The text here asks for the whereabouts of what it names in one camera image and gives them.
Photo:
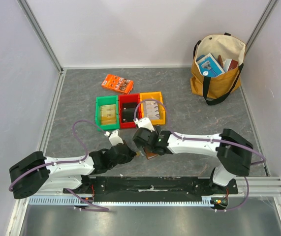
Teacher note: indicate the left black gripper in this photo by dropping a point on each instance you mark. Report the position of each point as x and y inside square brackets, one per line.
[129, 157]

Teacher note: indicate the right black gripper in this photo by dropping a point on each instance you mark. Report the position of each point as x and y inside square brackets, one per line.
[140, 140]

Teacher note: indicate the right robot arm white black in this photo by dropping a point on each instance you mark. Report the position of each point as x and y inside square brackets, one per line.
[231, 149]

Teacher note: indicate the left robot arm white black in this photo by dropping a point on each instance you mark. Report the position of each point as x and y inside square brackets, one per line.
[36, 173]

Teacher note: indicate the white cards in yellow bin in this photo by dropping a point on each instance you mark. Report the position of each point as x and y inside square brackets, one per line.
[151, 110]

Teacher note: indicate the black cards in red bin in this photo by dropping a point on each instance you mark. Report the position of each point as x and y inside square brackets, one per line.
[127, 114]

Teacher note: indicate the gold cards in green bin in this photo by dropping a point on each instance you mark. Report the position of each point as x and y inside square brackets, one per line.
[108, 114]

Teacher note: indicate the red plastic bin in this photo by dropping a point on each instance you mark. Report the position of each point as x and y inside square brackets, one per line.
[128, 98]

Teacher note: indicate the yellow plastic bin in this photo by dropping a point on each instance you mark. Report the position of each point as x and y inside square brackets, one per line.
[154, 96]

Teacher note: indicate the green plastic bin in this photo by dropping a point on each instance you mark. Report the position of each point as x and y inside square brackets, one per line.
[107, 100]

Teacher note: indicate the orange snack box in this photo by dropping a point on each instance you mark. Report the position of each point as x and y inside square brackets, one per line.
[117, 84]

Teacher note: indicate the yellow canvas tote bag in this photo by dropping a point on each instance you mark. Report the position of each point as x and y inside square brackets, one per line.
[215, 90]

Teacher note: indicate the blue white razor box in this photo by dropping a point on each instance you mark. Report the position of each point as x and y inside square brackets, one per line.
[209, 66]

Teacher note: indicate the brown item in bag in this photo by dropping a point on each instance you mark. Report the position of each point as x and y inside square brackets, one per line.
[220, 61]

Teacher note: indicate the white red box in bag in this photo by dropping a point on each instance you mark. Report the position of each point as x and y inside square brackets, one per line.
[229, 64]

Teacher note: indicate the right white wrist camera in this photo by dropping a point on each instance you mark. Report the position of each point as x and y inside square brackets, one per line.
[144, 123]

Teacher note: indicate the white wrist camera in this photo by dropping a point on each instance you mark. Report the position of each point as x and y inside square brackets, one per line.
[144, 123]
[114, 137]

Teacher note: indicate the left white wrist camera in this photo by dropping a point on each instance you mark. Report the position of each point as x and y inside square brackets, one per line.
[114, 137]

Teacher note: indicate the black mounting base plate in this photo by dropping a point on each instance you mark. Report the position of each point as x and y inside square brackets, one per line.
[195, 185]

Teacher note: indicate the grey slotted cable duct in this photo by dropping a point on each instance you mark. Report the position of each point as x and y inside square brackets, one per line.
[74, 201]

